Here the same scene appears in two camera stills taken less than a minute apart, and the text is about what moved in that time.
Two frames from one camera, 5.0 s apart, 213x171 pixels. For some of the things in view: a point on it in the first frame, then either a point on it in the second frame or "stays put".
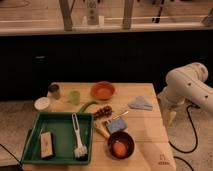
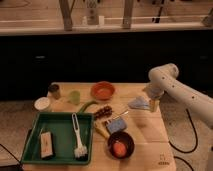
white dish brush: (80, 152) stays put
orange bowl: (103, 90) stays put
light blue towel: (139, 102) stays put
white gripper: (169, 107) -> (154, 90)
